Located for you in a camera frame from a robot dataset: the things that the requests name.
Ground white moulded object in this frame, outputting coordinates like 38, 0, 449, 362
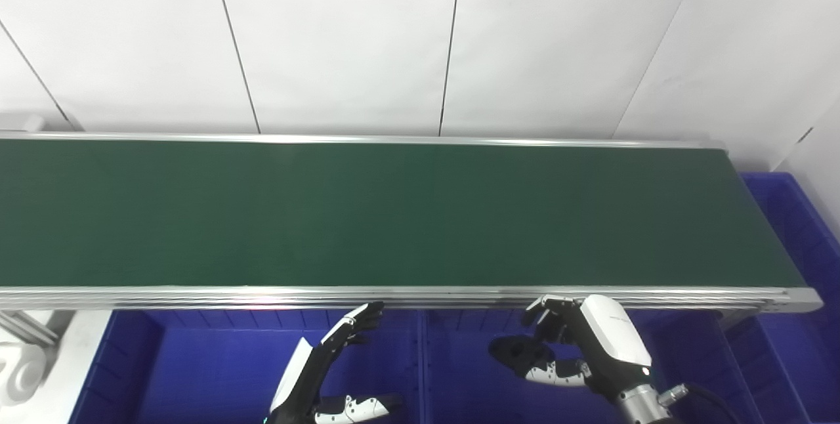
0, 341, 51, 413

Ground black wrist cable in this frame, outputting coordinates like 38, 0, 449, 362
658, 382, 744, 424

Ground green conveyor belt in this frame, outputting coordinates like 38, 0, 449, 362
0, 132, 825, 314
0, 138, 807, 289

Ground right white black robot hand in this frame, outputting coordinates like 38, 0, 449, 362
522, 294, 655, 406

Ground blue plastic bin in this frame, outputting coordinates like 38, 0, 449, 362
68, 308, 425, 424
717, 171, 840, 424
419, 308, 767, 424

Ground aluminium conveyor leg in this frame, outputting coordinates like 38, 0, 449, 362
0, 310, 61, 347

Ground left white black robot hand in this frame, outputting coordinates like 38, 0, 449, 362
266, 301, 405, 424

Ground black flanged machine part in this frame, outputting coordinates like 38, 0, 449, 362
489, 335, 559, 379

